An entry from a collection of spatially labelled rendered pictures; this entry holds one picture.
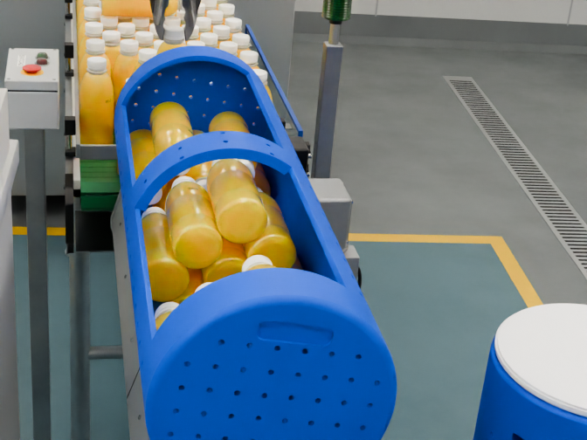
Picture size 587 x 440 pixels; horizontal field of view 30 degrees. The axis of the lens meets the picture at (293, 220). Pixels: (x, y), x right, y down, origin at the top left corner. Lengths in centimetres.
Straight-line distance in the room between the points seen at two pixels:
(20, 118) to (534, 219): 266
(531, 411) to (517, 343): 12
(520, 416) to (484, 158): 351
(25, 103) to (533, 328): 109
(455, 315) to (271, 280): 248
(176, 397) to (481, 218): 322
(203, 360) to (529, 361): 49
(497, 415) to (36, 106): 111
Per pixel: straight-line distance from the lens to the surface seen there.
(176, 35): 212
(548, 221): 442
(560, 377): 147
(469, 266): 396
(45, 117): 218
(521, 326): 157
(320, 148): 254
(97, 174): 224
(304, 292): 117
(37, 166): 230
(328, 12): 244
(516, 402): 147
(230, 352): 118
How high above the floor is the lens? 181
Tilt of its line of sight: 26 degrees down
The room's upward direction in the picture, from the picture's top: 5 degrees clockwise
